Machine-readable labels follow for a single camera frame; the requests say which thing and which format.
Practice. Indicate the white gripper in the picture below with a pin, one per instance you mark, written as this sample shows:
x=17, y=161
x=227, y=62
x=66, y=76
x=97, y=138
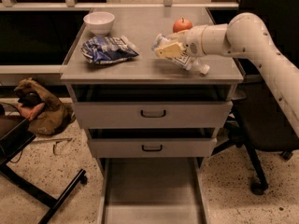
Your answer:
x=192, y=43

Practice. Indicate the clear plastic bottle blue label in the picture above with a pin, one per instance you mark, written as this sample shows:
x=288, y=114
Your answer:
x=184, y=61

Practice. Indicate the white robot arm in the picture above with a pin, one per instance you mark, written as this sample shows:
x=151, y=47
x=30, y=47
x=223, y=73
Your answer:
x=245, y=37

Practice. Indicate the grey drawer cabinet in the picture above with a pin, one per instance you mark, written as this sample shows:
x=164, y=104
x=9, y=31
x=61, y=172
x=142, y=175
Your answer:
x=141, y=25

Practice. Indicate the top grey drawer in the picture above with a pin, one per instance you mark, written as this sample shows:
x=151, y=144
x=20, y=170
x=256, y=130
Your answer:
x=149, y=106

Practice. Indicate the grey drawer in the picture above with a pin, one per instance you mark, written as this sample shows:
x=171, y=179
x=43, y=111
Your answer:
x=151, y=191
x=149, y=106
x=151, y=143

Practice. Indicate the middle grey drawer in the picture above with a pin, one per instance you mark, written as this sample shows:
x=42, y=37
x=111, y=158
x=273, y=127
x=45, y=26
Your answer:
x=151, y=143

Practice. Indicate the bottom grey drawer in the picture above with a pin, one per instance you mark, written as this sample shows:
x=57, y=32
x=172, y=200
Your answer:
x=151, y=191

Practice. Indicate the red apple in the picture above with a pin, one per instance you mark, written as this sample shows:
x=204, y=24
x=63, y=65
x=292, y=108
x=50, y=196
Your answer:
x=181, y=25

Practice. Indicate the blue chip bag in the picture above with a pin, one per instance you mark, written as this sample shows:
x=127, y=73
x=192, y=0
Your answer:
x=105, y=50

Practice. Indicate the white ceramic bowl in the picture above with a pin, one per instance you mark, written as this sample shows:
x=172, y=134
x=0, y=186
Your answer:
x=99, y=23

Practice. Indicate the black office chair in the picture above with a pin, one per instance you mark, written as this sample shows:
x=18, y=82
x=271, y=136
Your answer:
x=259, y=122

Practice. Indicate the brown backpack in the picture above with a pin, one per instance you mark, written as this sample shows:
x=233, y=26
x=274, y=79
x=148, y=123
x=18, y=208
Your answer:
x=50, y=117

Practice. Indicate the black rolling stand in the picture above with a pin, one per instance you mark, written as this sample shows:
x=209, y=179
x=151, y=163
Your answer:
x=14, y=138

